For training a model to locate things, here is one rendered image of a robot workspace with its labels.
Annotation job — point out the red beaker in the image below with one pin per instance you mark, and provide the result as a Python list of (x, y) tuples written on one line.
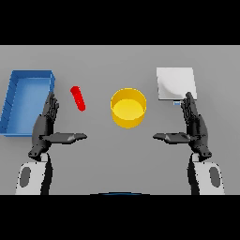
[(78, 98)]

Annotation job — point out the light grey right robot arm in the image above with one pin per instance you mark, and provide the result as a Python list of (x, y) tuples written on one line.
[(206, 176)]

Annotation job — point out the blue rectangular tray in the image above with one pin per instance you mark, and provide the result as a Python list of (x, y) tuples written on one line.
[(26, 104)]

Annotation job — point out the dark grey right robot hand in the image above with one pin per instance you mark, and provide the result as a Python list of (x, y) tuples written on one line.
[(196, 131)]

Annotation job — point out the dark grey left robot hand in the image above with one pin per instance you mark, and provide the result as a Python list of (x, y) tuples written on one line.
[(44, 129)]

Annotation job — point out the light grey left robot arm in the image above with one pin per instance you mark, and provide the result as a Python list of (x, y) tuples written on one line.
[(32, 176)]

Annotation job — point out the yellow round bowl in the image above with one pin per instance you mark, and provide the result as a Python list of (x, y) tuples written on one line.
[(128, 109)]

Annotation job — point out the pale square metallic scale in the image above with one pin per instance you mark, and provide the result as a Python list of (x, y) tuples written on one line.
[(176, 82)]

